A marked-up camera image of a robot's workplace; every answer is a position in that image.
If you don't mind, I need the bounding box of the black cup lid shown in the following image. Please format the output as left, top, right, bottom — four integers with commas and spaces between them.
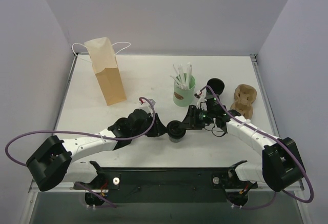
167, 120, 186, 135

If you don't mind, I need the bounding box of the black coffee cup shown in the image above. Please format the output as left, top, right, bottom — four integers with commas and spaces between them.
169, 134, 185, 143

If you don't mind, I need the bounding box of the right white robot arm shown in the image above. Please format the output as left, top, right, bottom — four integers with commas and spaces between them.
178, 98, 304, 192

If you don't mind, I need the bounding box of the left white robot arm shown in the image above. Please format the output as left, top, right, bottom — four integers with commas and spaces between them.
26, 109, 167, 192

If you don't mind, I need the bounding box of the green straw holder cup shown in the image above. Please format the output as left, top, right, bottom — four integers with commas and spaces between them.
173, 76, 196, 107

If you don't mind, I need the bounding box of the brown pulp cup carrier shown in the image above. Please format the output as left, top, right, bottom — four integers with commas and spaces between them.
230, 84, 257, 119

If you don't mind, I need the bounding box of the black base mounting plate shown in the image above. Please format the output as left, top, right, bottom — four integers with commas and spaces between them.
73, 166, 258, 205

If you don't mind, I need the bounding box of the brown paper bag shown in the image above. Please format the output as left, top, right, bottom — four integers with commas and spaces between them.
80, 37, 127, 106

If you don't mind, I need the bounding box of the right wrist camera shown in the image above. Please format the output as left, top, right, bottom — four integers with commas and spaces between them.
194, 90, 206, 109

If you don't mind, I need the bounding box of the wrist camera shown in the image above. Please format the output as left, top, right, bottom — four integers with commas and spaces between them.
139, 99, 156, 113
194, 90, 206, 109

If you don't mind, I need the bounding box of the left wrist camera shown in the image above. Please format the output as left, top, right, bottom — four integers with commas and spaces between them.
139, 99, 156, 113

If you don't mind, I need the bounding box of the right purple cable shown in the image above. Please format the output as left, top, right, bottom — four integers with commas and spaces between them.
197, 85, 315, 209

